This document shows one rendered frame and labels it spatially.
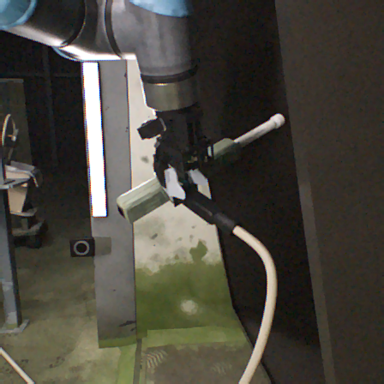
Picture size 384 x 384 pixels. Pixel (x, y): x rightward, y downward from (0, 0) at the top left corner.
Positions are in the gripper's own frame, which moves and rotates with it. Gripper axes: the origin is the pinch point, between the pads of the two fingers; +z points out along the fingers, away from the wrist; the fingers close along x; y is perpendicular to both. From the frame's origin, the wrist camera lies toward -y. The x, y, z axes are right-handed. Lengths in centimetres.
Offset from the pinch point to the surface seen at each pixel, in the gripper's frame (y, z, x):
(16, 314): -95, 101, -49
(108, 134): -75, 19, 18
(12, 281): -100, 84, -43
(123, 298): -51, 85, -7
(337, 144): 31.6, -24.0, -2.8
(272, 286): 26.0, 3.5, -3.1
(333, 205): 33.4, -18.9, -4.9
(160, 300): -41, 90, 6
